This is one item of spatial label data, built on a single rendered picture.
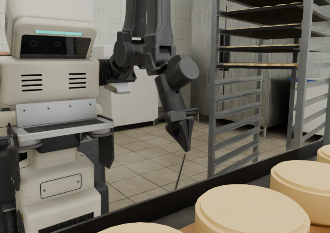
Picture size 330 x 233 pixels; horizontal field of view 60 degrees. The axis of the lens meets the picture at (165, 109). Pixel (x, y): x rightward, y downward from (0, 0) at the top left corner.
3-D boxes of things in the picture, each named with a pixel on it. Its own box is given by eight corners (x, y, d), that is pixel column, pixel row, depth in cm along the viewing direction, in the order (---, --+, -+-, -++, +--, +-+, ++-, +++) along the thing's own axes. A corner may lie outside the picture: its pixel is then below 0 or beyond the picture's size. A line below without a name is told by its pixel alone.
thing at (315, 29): (301, 27, 122) (302, 20, 121) (294, 28, 123) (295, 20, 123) (334, 37, 169) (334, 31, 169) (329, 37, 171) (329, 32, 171)
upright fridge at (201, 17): (298, 129, 417) (310, -20, 383) (262, 139, 362) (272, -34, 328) (224, 115, 526) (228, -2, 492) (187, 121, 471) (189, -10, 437)
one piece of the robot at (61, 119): (6, 178, 81) (-2, 102, 77) (97, 158, 97) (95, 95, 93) (17, 200, 68) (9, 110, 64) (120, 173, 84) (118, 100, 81)
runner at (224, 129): (217, 135, 156) (217, 130, 156) (212, 134, 158) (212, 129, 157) (263, 117, 204) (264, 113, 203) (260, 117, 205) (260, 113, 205)
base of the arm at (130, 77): (127, 61, 101) (96, 61, 94) (137, 46, 96) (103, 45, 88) (135, 81, 99) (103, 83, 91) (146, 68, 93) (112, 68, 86)
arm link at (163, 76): (166, 77, 80) (149, 78, 76) (180, 66, 74) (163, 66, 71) (173, 100, 78) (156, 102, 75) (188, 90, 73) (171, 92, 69)
